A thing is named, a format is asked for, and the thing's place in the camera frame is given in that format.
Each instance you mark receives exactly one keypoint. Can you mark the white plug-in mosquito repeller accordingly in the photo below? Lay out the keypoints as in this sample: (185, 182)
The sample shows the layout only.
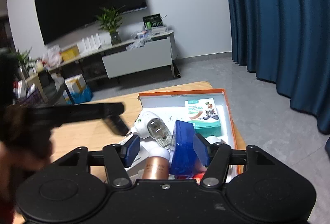
(149, 125)

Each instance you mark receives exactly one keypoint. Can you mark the green plant on side table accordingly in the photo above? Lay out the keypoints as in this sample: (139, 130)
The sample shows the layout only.
(24, 62)

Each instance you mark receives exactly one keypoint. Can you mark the blue plastic bag on floor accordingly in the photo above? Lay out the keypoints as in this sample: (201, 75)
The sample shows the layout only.
(80, 94)

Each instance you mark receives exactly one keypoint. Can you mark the potted green plant on cabinet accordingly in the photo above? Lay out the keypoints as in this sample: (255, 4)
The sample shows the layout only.
(110, 20)

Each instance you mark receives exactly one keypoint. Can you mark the white plastic bag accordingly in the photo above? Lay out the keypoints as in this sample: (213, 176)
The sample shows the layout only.
(52, 57)

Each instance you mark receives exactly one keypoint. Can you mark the red blue playing card box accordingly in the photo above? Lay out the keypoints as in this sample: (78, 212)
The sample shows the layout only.
(197, 177)

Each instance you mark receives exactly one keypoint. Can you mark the dark glass side table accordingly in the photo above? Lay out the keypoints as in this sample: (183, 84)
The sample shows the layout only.
(51, 87)

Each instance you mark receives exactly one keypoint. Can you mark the black wall charger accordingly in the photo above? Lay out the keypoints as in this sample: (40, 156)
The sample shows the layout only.
(116, 125)

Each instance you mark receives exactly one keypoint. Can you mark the blue floss pick box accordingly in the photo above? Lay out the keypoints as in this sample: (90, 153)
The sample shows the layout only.
(184, 160)

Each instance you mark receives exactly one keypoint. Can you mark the black green display card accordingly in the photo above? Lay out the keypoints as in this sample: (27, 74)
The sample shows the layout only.
(152, 21)

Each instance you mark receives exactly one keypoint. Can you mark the teal bandage box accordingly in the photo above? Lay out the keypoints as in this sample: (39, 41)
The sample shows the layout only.
(203, 114)

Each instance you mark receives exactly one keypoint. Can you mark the cardboard boxes on floor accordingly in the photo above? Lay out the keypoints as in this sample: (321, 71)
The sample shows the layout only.
(74, 83)

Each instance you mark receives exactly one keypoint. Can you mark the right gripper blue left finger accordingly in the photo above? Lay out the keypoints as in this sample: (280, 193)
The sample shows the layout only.
(129, 150)

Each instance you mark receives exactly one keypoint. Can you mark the white wifi router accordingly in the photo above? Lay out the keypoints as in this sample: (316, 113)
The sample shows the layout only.
(89, 44)

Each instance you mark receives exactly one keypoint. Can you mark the rose gold cream tube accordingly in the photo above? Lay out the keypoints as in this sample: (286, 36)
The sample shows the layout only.
(157, 166)

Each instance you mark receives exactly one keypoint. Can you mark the clear plastic bags on cabinet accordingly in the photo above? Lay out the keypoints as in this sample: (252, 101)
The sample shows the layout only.
(140, 39)

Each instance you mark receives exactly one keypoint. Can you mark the white charger retail box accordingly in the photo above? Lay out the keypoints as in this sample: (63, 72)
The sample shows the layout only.
(139, 162)

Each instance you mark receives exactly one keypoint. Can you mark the dark blue curtain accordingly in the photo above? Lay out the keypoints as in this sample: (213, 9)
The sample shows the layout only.
(286, 42)

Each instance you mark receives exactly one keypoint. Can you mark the purple storage basket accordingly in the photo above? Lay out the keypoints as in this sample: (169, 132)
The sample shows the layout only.
(26, 96)

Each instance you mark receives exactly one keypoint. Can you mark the operator left hand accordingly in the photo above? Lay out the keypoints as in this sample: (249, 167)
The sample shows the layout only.
(14, 161)

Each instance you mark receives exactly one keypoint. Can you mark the yellow cardboard box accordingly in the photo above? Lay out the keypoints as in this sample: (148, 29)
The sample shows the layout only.
(70, 53)

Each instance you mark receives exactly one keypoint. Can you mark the orange white cardboard tray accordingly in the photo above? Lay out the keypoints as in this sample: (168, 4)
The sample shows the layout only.
(170, 119)

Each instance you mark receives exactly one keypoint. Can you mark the white tv cabinet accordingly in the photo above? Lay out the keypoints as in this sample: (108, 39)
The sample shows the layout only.
(115, 61)

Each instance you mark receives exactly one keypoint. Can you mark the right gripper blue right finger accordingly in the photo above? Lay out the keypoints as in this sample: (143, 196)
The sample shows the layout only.
(203, 149)

